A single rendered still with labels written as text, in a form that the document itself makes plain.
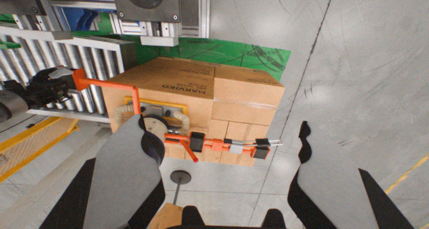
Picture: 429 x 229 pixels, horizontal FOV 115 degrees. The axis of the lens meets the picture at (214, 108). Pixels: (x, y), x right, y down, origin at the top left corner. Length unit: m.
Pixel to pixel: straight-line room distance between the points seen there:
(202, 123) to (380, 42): 2.08
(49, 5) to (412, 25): 2.79
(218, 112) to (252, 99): 0.32
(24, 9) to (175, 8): 0.54
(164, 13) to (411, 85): 2.83
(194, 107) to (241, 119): 0.64
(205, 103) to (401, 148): 3.40
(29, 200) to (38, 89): 1.49
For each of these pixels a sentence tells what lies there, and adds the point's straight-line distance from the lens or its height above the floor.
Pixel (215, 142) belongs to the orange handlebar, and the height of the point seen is 1.09.
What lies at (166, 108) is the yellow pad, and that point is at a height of 0.97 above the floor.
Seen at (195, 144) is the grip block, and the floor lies 1.09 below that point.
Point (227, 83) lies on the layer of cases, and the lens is 1.15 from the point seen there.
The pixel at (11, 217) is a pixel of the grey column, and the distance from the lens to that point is 2.07.
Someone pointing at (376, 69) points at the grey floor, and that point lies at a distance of 2.49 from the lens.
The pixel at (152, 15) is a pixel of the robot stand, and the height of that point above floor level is 1.04.
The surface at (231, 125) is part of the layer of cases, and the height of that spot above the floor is 0.54.
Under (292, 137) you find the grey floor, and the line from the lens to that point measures 2.46.
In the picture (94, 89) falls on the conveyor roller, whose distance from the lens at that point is 1.55.
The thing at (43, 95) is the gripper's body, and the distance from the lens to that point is 0.70.
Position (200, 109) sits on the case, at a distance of 0.79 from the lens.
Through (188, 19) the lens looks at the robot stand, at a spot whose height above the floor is 0.21.
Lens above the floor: 1.63
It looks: 61 degrees down
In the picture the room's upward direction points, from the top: 179 degrees counter-clockwise
